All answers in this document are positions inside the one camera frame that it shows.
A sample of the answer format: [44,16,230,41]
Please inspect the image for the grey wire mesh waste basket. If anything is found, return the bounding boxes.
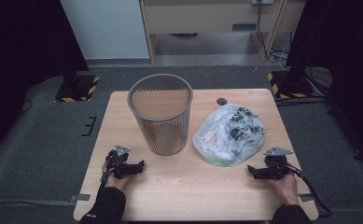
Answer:
[127,73,194,157]

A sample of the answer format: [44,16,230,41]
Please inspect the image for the floor cable bundle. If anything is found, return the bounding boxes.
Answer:
[267,46,291,71]

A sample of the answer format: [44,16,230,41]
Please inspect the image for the white plastic trash bag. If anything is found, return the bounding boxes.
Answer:
[191,103,267,168]

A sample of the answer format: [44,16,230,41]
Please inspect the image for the person's right hand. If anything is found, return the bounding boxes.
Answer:
[266,170,300,207]

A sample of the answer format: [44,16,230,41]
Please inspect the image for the striped stand base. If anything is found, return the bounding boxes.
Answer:
[266,70,315,100]
[54,74,101,104]

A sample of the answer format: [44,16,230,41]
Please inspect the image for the beige wooden desk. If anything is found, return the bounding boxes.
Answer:
[139,0,307,64]

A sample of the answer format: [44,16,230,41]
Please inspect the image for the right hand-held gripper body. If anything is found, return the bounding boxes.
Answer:
[262,147,295,181]

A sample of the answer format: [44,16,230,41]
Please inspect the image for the black hanging cables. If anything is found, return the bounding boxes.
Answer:
[256,3,270,59]

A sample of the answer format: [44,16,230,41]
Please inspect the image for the black curtain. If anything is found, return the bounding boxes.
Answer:
[0,0,90,162]
[286,0,363,166]

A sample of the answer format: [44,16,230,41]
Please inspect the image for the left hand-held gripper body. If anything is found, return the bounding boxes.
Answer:
[105,144,140,180]

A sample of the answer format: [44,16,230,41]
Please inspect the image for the white panel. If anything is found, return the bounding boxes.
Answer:
[60,0,151,61]

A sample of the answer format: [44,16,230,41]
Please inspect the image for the person's left hand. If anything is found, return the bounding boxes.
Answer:
[101,161,133,191]

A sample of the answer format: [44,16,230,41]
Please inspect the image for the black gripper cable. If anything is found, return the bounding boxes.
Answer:
[285,163,333,218]

